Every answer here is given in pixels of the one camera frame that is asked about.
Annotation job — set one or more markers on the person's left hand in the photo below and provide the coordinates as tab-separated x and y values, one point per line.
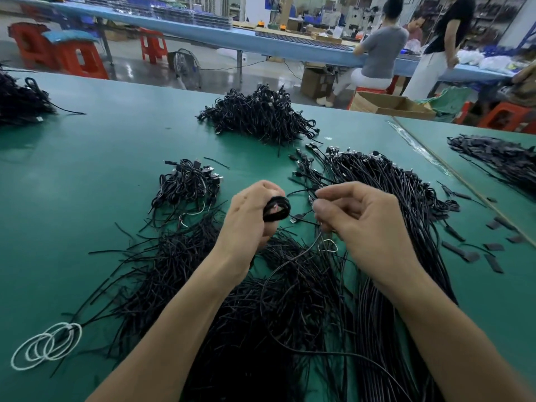
243	230

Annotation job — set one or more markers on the person's right hand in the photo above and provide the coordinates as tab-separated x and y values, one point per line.
373	238

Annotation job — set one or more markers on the person's left forearm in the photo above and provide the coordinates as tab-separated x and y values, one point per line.
163	347

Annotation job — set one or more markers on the person's right forearm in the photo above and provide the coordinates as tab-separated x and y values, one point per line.
465	343

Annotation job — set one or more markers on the scattered dark tie pieces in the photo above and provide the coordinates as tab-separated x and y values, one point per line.
494	263

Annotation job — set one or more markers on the open cardboard box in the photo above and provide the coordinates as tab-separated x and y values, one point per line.
391	106

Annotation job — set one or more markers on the green bag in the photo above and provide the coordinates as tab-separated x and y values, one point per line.
450	100

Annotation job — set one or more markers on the small cardboard box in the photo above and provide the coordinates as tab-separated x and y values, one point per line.
317	82

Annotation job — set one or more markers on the grey floor fan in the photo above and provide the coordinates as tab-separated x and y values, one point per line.
185	68

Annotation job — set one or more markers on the red plastic stool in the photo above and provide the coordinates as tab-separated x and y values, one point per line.
507	117
154	46
31	44

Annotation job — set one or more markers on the long blue workbench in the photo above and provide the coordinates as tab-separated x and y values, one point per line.
251	42

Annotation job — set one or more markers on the pile of white bags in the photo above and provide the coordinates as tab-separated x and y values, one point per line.
490	61

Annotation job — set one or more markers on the white pillar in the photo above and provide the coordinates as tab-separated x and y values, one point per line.
257	8

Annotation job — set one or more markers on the red stool with blue seat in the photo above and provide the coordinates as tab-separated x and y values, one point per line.
80	56

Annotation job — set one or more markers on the metal storage shelf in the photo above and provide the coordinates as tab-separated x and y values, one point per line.
494	12

